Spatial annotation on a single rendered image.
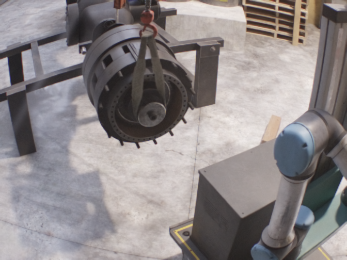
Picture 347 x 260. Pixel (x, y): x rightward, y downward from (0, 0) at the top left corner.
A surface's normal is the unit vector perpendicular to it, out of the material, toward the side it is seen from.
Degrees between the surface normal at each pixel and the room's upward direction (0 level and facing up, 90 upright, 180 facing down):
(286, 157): 82
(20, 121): 90
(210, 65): 90
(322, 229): 0
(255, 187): 0
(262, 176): 0
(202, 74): 90
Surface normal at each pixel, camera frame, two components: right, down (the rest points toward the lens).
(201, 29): -0.10, 0.61
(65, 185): 0.04, -0.79
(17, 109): 0.44, 0.57
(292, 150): -0.74, 0.27
